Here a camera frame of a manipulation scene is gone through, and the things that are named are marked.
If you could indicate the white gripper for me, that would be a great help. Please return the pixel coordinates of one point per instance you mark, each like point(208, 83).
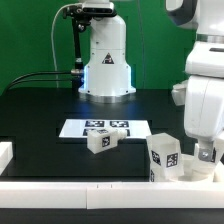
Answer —
point(204, 112)

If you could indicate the white marker sheet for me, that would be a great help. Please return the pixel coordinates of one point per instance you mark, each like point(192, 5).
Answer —
point(77, 128)

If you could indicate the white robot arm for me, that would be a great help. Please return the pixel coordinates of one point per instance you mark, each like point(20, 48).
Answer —
point(107, 76)

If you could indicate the white round stool seat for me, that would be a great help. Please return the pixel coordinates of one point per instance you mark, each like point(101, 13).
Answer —
point(190, 171)

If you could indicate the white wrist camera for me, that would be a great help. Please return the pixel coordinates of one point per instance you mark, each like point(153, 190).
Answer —
point(179, 93)

